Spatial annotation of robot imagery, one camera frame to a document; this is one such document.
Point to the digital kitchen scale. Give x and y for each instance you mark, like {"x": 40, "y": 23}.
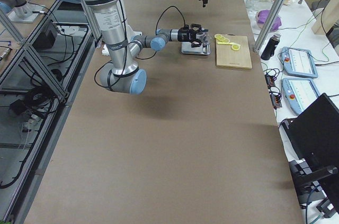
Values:
{"x": 196, "y": 50}

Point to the lemon slice front left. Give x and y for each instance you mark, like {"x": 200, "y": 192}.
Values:
{"x": 216, "y": 36}

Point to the yellow plastic knife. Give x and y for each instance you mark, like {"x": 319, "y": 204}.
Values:
{"x": 227, "y": 43}

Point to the bamboo cutting board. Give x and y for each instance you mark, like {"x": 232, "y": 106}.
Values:
{"x": 228, "y": 58}

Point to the lemon slice by knife tip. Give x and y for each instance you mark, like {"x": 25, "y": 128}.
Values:
{"x": 235, "y": 47}

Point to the black water bottle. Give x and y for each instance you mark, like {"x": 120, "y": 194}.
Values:
{"x": 270, "y": 48}

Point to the blue teach pendant far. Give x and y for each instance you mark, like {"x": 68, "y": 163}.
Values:
{"x": 298, "y": 62}

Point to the blue teach pendant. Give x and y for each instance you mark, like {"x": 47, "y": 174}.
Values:
{"x": 298, "y": 62}
{"x": 300, "y": 93}

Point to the blue teach pendant near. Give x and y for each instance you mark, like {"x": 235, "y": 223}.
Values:
{"x": 300, "y": 93}

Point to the black computer monitor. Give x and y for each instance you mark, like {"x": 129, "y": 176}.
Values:
{"x": 314, "y": 137}

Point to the aluminium frame post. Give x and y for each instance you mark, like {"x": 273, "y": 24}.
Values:
{"x": 274, "y": 11}

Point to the aluminium side frame rack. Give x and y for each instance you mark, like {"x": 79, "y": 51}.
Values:
{"x": 39, "y": 83}

